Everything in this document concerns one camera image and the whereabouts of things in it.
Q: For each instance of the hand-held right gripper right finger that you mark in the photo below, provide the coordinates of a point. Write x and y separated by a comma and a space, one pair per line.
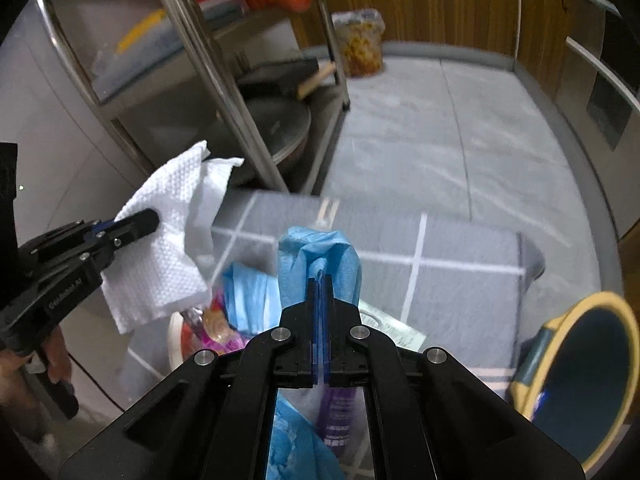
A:
327, 330

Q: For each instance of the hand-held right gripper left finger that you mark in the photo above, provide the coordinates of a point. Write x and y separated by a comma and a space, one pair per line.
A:
314, 330

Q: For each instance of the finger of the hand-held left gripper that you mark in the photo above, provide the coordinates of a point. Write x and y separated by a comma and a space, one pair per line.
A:
135, 225
55, 240

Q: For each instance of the white paper towel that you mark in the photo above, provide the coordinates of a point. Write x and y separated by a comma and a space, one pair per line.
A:
165, 240

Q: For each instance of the green and white packet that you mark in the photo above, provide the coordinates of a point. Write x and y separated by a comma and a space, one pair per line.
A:
395, 327

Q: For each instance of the light blue plastic bag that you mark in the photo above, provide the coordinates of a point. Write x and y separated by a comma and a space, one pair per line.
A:
250, 300

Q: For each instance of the purple packet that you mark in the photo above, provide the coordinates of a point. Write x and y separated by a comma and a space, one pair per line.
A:
340, 420

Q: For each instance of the pink wrapper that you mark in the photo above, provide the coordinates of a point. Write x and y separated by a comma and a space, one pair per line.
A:
220, 325

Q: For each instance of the white disposable bowl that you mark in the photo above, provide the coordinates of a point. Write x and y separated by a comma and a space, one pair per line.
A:
176, 340

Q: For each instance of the blue bin with yellow rim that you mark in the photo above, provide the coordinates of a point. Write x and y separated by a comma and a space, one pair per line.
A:
585, 375

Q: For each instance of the person's left hand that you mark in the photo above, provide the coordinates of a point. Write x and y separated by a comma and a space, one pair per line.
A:
57, 355

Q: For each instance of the grey rug with white lines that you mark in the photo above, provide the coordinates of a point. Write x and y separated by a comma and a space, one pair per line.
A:
450, 260

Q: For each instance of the clear plastic storage box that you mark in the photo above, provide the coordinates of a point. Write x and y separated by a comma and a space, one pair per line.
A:
135, 55

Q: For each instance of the round dark frying pan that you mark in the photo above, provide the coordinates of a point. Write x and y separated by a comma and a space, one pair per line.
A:
275, 125

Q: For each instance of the metal kitchen rack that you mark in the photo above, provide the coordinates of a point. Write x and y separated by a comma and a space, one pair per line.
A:
210, 60

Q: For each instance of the yellow snack bag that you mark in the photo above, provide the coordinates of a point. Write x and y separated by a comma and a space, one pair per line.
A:
360, 45

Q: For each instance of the stainless steel oven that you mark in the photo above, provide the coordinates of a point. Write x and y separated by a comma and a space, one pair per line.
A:
580, 85

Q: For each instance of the wooden kitchen cabinets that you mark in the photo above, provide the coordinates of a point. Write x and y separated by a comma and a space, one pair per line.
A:
450, 0

